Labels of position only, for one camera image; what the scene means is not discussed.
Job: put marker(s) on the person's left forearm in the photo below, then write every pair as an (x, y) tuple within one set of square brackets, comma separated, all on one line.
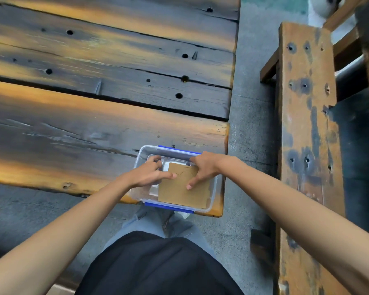
[(58, 239)]

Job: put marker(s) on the weathered wooden bench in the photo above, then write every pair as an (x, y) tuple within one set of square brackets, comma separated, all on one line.
[(304, 119)]

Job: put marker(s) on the person's left hand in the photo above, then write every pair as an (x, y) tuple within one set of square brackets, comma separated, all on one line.
[(144, 178)]

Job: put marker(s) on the person's right hand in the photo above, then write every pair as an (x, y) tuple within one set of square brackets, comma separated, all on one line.
[(212, 165)]

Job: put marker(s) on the person's grey trousers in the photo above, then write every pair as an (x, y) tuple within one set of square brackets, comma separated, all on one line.
[(184, 230)]

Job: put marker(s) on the clear plastic box blue clips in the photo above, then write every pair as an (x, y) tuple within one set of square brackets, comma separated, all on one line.
[(141, 156)]

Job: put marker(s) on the stack of cardboard pieces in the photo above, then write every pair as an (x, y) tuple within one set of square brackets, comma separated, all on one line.
[(181, 193)]

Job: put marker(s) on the person's right forearm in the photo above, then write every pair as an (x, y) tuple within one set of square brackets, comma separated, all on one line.
[(310, 218)]

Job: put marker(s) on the green floor strip with discs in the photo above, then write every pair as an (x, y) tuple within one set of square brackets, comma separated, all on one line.
[(273, 3)]

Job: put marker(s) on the person's black shirt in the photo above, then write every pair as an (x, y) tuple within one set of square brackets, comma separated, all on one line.
[(160, 267)]

